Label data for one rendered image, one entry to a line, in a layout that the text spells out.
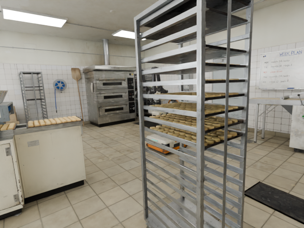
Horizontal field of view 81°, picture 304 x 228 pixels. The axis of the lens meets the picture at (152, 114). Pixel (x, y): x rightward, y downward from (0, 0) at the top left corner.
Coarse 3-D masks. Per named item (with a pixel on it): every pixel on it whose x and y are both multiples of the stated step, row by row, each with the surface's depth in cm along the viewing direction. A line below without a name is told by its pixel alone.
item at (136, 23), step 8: (136, 24) 132; (136, 32) 133; (136, 40) 134; (136, 48) 135; (136, 56) 137; (136, 64) 138; (144, 136) 147; (144, 144) 148; (144, 152) 148; (144, 160) 149; (144, 168) 150; (144, 176) 151; (144, 184) 152; (144, 192) 153; (144, 200) 154; (144, 208) 156; (144, 216) 158
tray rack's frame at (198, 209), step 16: (160, 0) 106; (144, 16) 124; (224, 128) 106; (224, 144) 108; (224, 160) 110; (224, 176) 112; (240, 176) 126; (224, 192) 114; (176, 208) 168; (192, 208) 167; (224, 208) 116; (160, 224) 149; (208, 224) 147; (224, 224) 118; (240, 224) 131
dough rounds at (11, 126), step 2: (0, 124) 210; (2, 124) 210; (4, 124) 210; (6, 124) 209; (8, 124) 209; (10, 124) 208; (12, 124) 209; (14, 124) 212; (0, 126) 199; (2, 126) 201; (4, 126) 200; (6, 126) 198; (8, 126) 199; (10, 126) 198; (12, 126) 197; (14, 126) 206; (0, 128) 194; (2, 128) 187; (4, 128) 187; (6, 128) 192; (8, 128) 188; (10, 128) 189; (12, 128) 190; (0, 130) 185
